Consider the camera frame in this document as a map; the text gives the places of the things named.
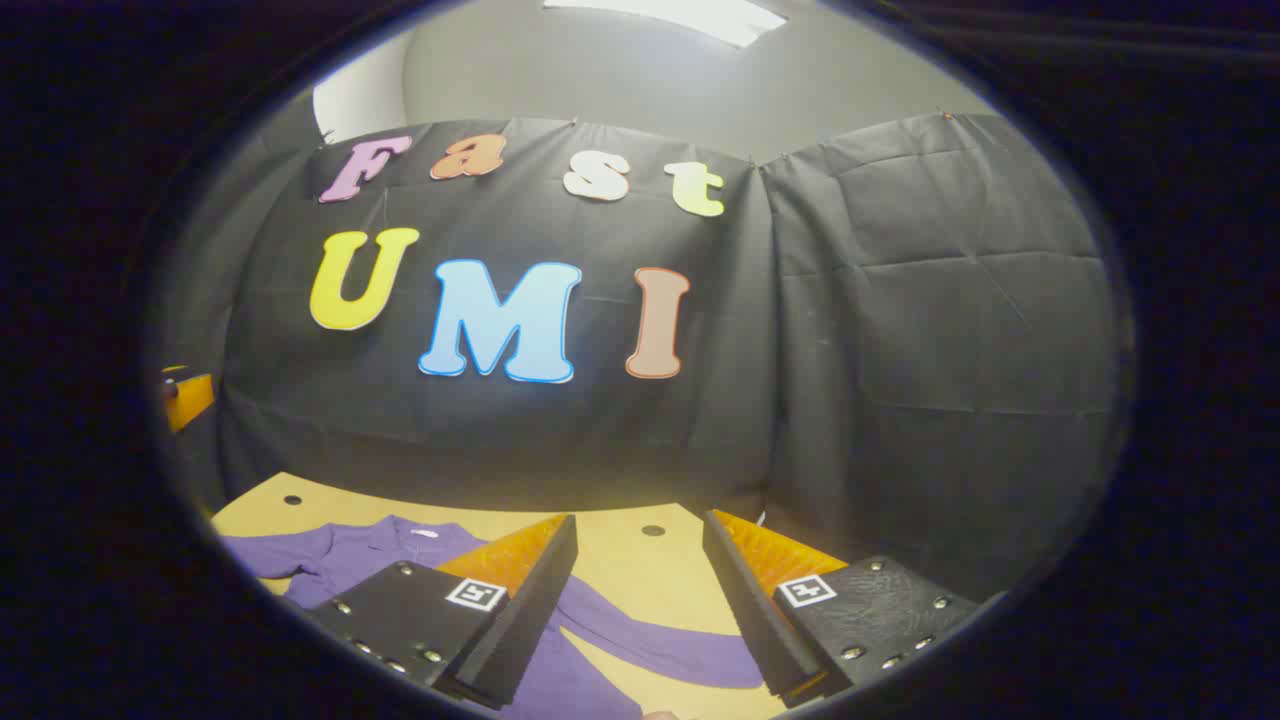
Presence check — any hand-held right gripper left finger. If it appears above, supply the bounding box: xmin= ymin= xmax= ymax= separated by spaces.
xmin=300 ymin=513 xmax=579 ymax=711

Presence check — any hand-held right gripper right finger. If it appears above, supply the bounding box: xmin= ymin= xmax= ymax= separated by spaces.
xmin=702 ymin=510 xmax=986 ymax=709

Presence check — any purple button shirt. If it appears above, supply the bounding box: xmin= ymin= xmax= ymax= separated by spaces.
xmin=220 ymin=515 xmax=766 ymax=720

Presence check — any black backdrop cloth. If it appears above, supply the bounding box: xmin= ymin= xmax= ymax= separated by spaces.
xmin=165 ymin=110 xmax=1121 ymax=601

